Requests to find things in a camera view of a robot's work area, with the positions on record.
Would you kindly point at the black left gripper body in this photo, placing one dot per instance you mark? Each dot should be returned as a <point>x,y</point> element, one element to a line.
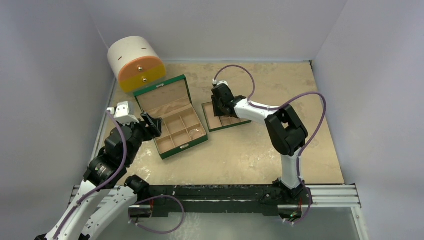
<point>141,133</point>

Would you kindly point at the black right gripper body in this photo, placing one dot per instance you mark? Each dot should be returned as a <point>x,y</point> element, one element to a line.
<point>219,104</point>

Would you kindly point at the green jewelry tray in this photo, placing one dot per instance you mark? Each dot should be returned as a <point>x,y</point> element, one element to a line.
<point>217,123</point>

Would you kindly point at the green jewelry box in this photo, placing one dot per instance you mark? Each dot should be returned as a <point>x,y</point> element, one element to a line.
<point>171,100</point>

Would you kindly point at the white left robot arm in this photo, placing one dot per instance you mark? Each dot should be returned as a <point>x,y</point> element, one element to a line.
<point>85,219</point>

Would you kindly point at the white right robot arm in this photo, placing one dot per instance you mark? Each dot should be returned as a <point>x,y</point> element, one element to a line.
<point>286,131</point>

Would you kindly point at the white cylindrical drawer cabinet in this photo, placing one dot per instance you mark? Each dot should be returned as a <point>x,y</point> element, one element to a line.
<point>134,63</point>

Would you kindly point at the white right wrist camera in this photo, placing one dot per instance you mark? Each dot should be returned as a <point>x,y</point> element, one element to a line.
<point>219,82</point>

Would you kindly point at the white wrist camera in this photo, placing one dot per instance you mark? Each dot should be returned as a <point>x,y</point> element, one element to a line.
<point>124,112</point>
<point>219,82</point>

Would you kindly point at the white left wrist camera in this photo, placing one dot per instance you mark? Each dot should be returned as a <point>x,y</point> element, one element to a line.
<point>124,112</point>

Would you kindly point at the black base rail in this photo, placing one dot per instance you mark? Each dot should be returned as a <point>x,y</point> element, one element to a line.
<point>266,199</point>

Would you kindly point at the aluminium rail extrusion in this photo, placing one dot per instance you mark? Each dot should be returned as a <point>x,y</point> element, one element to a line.
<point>334,196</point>

